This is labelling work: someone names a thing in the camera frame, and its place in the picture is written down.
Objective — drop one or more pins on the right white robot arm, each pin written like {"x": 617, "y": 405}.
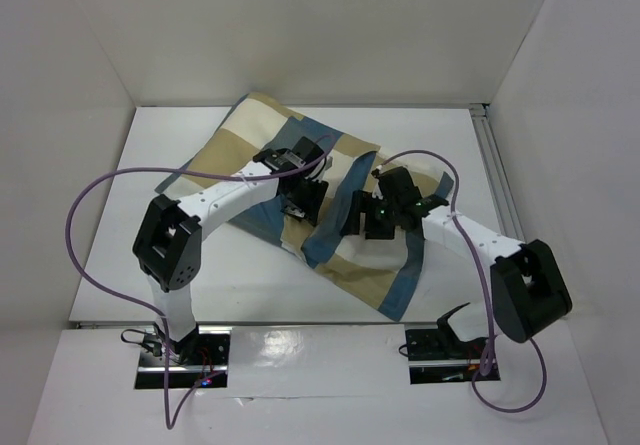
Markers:
{"x": 527, "y": 290}

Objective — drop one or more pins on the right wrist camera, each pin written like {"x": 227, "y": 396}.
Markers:
{"x": 380, "y": 174}

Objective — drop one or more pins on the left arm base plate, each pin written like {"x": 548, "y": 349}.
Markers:
{"x": 205, "y": 361}

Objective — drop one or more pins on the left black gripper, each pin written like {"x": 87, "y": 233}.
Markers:
{"x": 304, "y": 198}

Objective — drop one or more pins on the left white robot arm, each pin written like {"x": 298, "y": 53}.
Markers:
{"x": 168, "y": 245}

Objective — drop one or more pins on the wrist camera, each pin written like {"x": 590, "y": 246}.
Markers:
{"x": 380, "y": 174}
{"x": 304, "y": 152}

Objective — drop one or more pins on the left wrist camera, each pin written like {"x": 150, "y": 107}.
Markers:
{"x": 304, "y": 152}

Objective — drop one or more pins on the blue beige patchwork pillowcase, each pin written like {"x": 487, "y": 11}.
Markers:
{"x": 334, "y": 201}

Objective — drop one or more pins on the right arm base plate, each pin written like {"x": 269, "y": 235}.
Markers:
{"x": 437, "y": 356}

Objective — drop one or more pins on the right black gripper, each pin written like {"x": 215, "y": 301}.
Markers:
{"x": 370, "y": 213}

